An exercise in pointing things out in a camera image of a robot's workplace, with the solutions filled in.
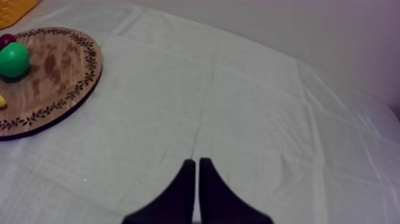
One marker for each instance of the small red fruit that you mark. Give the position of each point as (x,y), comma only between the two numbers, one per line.
(6,40)

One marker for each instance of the round wooden board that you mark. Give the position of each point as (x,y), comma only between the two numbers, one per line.
(59,81)

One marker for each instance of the yellow toy banana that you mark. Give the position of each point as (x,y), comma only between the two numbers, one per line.
(2,101)

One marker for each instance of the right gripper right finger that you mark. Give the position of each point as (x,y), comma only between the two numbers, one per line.
(218,203)

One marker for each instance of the green toy pear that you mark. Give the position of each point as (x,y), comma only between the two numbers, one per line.
(13,60)

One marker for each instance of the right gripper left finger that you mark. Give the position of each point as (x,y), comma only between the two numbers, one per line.
(175,200)

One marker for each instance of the yellow plastic basket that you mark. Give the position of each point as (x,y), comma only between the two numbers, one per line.
(14,9)

